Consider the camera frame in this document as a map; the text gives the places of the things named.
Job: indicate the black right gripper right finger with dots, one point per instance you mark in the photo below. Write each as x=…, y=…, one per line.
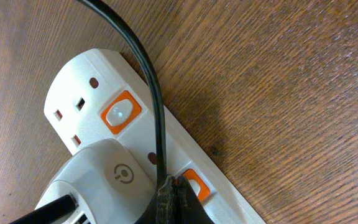
x=188, y=208

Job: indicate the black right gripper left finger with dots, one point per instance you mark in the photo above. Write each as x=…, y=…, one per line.
x=162, y=207

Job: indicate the white charger adapter plug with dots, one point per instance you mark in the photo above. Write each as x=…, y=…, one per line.
x=107, y=183

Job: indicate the white power strip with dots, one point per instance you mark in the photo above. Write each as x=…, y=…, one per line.
x=97, y=95

